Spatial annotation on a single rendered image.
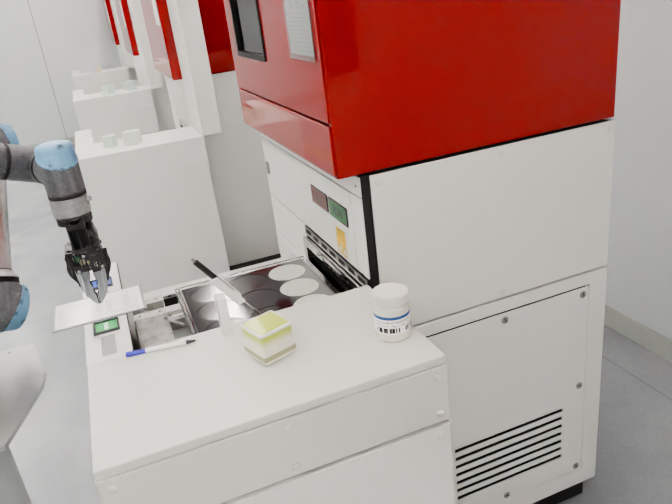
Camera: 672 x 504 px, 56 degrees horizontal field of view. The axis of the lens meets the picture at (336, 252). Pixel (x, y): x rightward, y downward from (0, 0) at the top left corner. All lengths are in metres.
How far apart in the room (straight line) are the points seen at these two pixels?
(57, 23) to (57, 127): 1.33
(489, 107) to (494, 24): 0.18
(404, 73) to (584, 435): 1.26
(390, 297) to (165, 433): 0.46
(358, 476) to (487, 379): 0.64
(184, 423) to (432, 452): 0.48
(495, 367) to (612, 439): 0.88
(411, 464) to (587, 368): 0.85
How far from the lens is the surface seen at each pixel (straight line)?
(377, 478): 1.26
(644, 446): 2.55
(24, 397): 1.65
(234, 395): 1.15
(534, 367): 1.85
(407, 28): 1.37
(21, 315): 1.75
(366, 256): 1.42
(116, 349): 1.42
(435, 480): 1.34
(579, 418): 2.07
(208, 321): 1.55
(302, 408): 1.10
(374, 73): 1.34
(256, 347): 1.20
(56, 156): 1.36
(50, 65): 9.35
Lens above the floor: 1.61
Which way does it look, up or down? 23 degrees down
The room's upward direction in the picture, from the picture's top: 7 degrees counter-clockwise
